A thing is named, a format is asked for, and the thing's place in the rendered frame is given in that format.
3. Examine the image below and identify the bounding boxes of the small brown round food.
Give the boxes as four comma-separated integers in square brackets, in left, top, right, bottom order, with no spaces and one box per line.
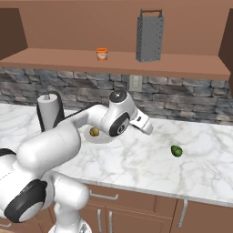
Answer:
[89,127,100,137]

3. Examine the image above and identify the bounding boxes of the white wall outlet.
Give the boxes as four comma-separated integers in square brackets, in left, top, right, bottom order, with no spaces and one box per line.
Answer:
[129,75,143,92]

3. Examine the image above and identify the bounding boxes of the grey metal box grater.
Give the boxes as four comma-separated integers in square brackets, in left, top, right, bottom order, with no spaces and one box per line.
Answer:
[135,8,166,63]

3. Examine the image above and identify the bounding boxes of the brown wall cabinet door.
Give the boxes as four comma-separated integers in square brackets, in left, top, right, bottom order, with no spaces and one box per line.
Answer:
[218,8,233,98]
[0,7,29,62]

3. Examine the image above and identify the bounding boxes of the white plate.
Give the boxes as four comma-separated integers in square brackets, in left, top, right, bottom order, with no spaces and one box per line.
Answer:
[83,125,117,145]

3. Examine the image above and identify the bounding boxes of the orange jam jar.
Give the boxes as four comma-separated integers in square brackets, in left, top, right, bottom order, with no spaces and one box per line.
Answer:
[96,47,109,62]

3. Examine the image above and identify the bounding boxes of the grey paper towel roll holder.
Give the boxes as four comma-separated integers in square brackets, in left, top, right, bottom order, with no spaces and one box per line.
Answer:
[35,91,66,133]

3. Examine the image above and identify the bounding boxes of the green avocado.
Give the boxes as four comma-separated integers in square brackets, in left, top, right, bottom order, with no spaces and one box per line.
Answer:
[170,145,184,158]

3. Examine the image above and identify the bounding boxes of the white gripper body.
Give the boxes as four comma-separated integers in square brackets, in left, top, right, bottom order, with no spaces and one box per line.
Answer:
[130,113,154,136]

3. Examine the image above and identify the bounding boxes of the brown open wall cabinet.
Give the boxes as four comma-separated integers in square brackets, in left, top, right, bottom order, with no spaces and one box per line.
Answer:
[0,0,233,82]

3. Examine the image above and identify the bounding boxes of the silver cupboard door handle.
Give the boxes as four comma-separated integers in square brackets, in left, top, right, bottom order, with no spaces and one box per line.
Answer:
[107,210,114,233]
[177,198,188,228]
[96,208,103,233]

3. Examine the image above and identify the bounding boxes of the brown drawer front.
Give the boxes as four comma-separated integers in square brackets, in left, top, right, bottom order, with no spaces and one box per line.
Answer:
[0,207,56,233]
[85,183,178,218]

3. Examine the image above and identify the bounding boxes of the brown base cupboard door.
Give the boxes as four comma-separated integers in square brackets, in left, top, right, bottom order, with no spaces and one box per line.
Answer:
[79,202,107,233]
[170,198,233,233]
[105,206,175,233]

